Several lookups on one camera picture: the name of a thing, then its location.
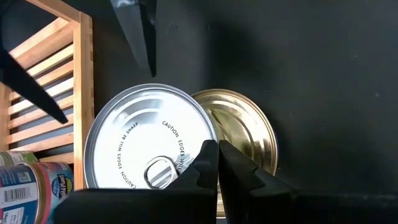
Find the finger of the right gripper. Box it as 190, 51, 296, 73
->
108, 0, 157, 78
0, 46, 69, 125

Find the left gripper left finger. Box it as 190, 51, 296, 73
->
54, 139, 220, 224

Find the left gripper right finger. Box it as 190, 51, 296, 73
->
218, 139, 398, 224

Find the green white label tuna can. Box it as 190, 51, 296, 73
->
0, 151, 39, 167

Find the teal label tuna can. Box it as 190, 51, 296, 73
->
83, 83, 218, 190

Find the wooden slatted shelf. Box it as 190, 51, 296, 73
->
0, 0, 95, 191

